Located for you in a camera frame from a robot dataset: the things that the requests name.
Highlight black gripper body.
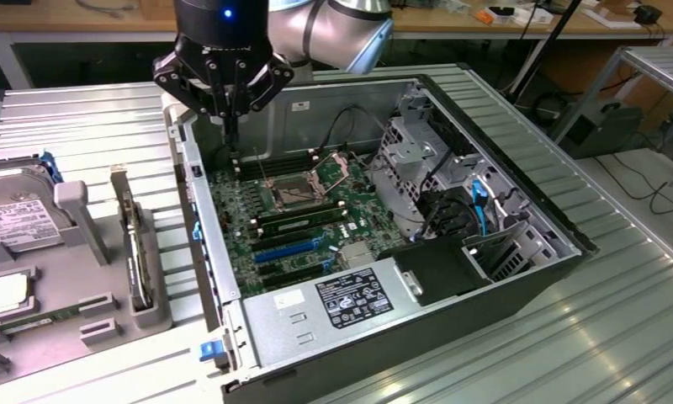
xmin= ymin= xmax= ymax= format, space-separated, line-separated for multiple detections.
xmin=173 ymin=0 xmax=275 ymax=85

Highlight graphics card with metal bracket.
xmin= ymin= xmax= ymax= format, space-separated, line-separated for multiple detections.
xmin=109 ymin=165 xmax=153 ymax=312

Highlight black RAM slot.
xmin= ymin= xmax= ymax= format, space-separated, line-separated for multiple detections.
xmin=252 ymin=199 xmax=347 ymax=222
xmin=252 ymin=229 xmax=319 ymax=252
xmin=232 ymin=150 xmax=323 ymax=169
xmin=235 ymin=159 xmax=324 ymax=180

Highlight thin metal locking lever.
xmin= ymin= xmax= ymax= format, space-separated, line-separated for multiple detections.
xmin=255 ymin=146 xmax=273 ymax=186

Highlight metal socket cover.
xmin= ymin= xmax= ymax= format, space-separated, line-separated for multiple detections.
xmin=311 ymin=151 xmax=352 ymax=186

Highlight CPU socket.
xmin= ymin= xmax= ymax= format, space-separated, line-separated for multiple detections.
xmin=265 ymin=174 xmax=324 ymax=210

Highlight metal disk bay cage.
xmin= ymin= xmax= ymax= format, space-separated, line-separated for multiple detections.
xmin=369 ymin=115 xmax=517 ymax=237

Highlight wooden desk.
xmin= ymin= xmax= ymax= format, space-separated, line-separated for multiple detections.
xmin=0 ymin=0 xmax=673 ymax=43

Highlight green RAM stick in slot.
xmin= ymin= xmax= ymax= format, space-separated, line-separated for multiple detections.
xmin=257 ymin=208 xmax=347 ymax=237

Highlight green motherboard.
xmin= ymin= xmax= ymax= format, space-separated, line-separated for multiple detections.
xmin=207 ymin=149 xmax=393 ymax=295

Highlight blue expansion slot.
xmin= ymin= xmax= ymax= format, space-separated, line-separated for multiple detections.
xmin=252 ymin=238 xmax=324 ymax=264

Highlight silver chipset heatsink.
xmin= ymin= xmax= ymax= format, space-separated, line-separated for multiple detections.
xmin=339 ymin=243 xmax=375 ymax=268

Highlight black expansion slot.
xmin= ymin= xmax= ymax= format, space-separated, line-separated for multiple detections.
xmin=257 ymin=257 xmax=329 ymax=278
xmin=260 ymin=267 xmax=337 ymax=292

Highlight hard disk with blue caddy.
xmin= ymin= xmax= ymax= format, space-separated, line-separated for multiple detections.
xmin=0 ymin=151 xmax=68 ymax=253

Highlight white box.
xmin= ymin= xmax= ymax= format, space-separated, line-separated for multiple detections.
xmin=496 ymin=7 xmax=556 ymax=26

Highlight black tripod pole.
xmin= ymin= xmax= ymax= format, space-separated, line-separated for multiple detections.
xmin=507 ymin=0 xmax=583 ymax=96

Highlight grey parts rack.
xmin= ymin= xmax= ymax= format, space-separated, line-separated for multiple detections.
xmin=0 ymin=179 xmax=173 ymax=378

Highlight grey power supply unit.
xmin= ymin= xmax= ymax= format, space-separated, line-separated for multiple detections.
xmin=240 ymin=258 xmax=428 ymax=367

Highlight silver CPU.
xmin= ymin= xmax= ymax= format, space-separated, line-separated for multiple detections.
xmin=0 ymin=275 xmax=32 ymax=315

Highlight dark grey floor device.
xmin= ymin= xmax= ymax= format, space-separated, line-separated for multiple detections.
xmin=557 ymin=100 xmax=647 ymax=148

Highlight white flat carton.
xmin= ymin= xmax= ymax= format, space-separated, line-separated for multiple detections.
xmin=580 ymin=0 xmax=644 ymax=30

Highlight black open PC case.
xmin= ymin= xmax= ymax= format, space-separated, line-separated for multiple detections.
xmin=161 ymin=74 xmax=599 ymax=404

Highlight black power adapter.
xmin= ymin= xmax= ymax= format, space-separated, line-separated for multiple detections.
xmin=635 ymin=4 xmax=663 ymax=25

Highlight black looped wire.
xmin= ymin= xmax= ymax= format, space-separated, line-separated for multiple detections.
xmin=323 ymin=104 xmax=392 ymax=152

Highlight black power wire bundle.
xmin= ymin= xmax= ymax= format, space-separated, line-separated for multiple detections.
xmin=417 ymin=189 xmax=479 ymax=243

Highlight blue disk wire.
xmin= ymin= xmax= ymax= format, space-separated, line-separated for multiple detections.
xmin=471 ymin=179 xmax=492 ymax=239

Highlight aluminium frame table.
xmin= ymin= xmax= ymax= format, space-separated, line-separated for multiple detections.
xmin=549 ymin=45 xmax=673 ymax=157

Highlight black table cable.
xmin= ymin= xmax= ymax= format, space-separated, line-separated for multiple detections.
xmin=593 ymin=153 xmax=673 ymax=215

